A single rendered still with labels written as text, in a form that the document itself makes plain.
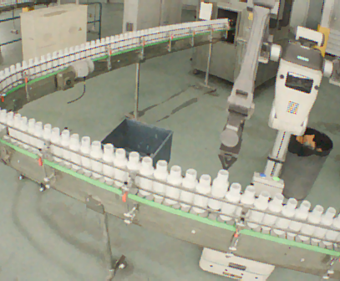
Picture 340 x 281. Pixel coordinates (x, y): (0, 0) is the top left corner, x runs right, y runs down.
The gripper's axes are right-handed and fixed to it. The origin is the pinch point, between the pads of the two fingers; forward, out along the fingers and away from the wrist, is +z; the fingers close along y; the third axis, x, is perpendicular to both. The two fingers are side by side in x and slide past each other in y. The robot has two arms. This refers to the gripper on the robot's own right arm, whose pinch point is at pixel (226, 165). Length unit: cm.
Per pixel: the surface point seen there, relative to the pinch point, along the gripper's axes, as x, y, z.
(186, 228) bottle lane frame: -8.9, 6.9, 32.0
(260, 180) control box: 14.5, -12.0, 12.1
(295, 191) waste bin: 63, -136, 113
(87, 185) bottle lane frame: -56, 7, 27
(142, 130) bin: -58, -56, 34
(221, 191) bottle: 0.8, 3.1, 9.5
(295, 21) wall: 93, -1197, 94
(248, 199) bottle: 11.5, 2.7, 10.5
